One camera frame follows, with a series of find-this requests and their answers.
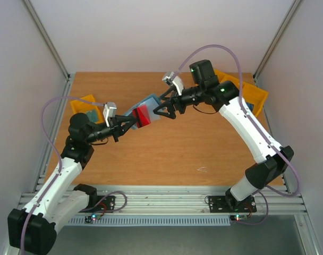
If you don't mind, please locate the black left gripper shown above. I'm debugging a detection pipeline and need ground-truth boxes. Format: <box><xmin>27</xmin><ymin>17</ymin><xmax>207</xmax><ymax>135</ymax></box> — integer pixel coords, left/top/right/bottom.
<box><xmin>86</xmin><ymin>114</ymin><xmax>137</xmax><ymax>144</ymax></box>

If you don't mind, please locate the red card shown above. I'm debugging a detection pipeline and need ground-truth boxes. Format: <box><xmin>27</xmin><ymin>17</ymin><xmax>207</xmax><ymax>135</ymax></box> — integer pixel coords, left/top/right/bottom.
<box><xmin>132</xmin><ymin>104</ymin><xmax>151</xmax><ymax>128</ymax></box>

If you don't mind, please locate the teal leather card holder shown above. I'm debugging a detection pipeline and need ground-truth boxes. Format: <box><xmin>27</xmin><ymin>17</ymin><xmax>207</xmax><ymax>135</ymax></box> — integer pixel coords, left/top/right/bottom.
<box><xmin>124</xmin><ymin>93</ymin><xmax>162</xmax><ymax>126</ymax></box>

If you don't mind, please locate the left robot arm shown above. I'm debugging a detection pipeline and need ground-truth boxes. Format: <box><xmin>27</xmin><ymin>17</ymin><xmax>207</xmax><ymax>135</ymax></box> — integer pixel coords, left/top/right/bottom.
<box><xmin>7</xmin><ymin>113</ymin><xmax>137</xmax><ymax>254</ymax></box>

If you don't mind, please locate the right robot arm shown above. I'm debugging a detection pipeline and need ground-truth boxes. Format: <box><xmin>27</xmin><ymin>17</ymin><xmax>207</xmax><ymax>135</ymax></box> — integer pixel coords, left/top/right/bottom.
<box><xmin>154</xmin><ymin>59</ymin><xmax>294</xmax><ymax>211</ymax></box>

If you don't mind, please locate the green card in small bin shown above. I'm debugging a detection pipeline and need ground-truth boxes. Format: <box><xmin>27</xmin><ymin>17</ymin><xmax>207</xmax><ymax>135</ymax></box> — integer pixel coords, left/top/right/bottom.
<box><xmin>86</xmin><ymin>109</ymin><xmax>99</xmax><ymax>123</ymax></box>

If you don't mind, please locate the blue card in bin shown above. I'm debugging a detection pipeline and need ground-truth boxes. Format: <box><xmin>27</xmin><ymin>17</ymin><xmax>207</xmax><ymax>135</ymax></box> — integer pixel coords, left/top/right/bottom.
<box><xmin>247</xmin><ymin>103</ymin><xmax>254</xmax><ymax>111</ymax></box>

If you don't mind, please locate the small yellow bin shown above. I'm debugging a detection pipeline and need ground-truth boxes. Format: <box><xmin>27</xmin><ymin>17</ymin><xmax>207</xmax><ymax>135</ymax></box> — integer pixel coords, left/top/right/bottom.
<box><xmin>70</xmin><ymin>94</ymin><xmax>104</xmax><ymax>124</ymax></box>

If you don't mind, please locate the yellow three-compartment bin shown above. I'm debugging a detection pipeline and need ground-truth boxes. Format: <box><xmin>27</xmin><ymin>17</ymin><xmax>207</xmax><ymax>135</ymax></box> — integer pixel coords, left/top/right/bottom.
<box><xmin>214</xmin><ymin>69</ymin><xmax>268</xmax><ymax>117</ymax></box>

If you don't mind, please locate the left circuit board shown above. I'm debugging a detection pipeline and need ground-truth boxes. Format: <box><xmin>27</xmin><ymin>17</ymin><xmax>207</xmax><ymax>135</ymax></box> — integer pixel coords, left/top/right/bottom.
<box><xmin>84</xmin><ymin>214</ymin><xmax>101</xmax><ymax>224</ymax></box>

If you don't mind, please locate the circuit board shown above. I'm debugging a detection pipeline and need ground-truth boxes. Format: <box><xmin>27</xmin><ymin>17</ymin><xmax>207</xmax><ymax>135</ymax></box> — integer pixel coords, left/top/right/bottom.
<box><xmin>84</xmin><ymin>214</ymin><xmax>101</xmax><ymax>224</ymax></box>
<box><xmin>230</xmin><ymin>214</ymin><xmax>249</xmax><ymax>222</ymax></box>

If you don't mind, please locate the right circuit board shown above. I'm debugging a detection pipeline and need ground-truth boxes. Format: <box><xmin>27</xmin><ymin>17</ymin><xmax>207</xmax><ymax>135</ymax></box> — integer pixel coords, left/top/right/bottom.
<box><xmin>230</xmin><ymin>214</ymin><xmax>249</xmax><ymax>222</ymax></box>

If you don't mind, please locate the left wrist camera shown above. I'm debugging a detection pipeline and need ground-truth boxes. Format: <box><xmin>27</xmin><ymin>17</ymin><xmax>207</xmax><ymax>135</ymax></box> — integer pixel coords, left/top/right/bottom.
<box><xmin>103</xmin><ymin>102</ymin><xmax>117</xmax><ymax>127</ymax></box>

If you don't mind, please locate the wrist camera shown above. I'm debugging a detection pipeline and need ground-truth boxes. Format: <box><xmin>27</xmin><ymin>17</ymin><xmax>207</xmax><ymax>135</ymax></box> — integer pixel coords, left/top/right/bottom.
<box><xmin>162</xmin><ymin>71</ymin><xmax>184</xmax><ymax>96</ymax></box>
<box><xmin>103</xmin><ymin>102</ymin><xmax>117</xmax><ymax>127</ymax></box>

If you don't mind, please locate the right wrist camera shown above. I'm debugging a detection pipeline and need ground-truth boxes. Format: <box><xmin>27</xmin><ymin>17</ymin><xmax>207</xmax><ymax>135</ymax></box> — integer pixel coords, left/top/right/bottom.
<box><xmin>162</xmin><ymin>71</ymin><xmax>184</xmax><ymax>96</ymax></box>

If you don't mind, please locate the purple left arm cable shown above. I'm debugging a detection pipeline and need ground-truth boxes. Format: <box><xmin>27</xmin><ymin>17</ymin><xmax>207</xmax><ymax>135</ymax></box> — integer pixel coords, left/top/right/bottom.
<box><xmin>19</xmin><ymin>97</ymin><xmax>106</xmax><ymax>255</ymax></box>

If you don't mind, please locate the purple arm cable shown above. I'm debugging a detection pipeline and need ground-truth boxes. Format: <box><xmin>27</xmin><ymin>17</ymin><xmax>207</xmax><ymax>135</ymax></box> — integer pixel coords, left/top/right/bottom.
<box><xmin>174</xmin><ymin>44</ymin><xmax>302</xmax><ymax>226</ymax></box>
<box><xmin>19</xmin><ymin>97</ymin><xmax>106</xmax><ymax>255</ymax></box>

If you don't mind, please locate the aluminium frame rail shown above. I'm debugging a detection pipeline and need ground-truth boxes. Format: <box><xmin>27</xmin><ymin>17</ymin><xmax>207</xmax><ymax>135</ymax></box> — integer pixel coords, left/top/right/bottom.
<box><xmin>16</xmin><ymin>184</ymin><xmax>308</xmax><ymax>216</ymax></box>

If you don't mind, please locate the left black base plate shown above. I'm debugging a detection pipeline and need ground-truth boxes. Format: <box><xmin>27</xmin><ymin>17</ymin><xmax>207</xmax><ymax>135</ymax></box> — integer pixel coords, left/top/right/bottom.
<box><xmin>80</xmin><ymin>195</ymin><xmax>116</xmax><ymax>213</ymax></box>

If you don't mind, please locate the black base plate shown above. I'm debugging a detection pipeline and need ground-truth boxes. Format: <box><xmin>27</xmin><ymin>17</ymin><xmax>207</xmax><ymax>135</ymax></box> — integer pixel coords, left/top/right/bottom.
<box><xmin>205</xmin><ymin>195</ymin><xmax>257</xmax><ymax>214</ymax></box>
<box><xmin>80</xmin><ymin>195</ymin><xmax>116</xmax><ymax>213</ymax></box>

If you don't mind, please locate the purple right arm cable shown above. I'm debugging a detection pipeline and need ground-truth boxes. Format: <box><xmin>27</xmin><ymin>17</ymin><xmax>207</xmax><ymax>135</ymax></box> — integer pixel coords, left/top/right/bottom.
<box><xmin>174</xmin><ymin>44</ymin><xmax>302</xmax><ymax>226</ymax></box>

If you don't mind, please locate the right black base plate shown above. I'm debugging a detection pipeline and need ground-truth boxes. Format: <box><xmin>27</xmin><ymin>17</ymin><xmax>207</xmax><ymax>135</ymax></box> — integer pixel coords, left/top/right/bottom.
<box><xmin>205</xmin><ymin>195</ymin><xmax>257</xmax><ymax>214</ymax></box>

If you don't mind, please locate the grey slotted cable duct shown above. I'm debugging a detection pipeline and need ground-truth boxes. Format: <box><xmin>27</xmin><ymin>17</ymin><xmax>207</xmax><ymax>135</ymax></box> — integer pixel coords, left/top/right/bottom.
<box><xmin>67</xmin><ymin>215</ymin><xmax>230</xmax><ymax>227</ymax></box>

